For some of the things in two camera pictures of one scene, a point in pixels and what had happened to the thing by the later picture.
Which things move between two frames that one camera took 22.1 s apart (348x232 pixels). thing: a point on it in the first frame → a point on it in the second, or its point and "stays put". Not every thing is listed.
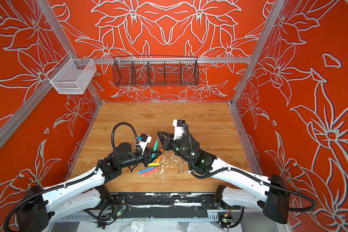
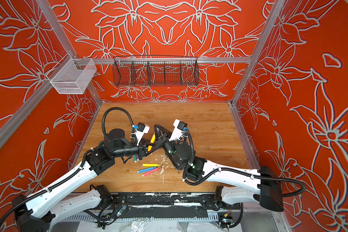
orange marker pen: [159, 158] → [152, 139]
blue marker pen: [143, 171] stays put
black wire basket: [155, 71] stays put
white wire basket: [72, 76] stays put
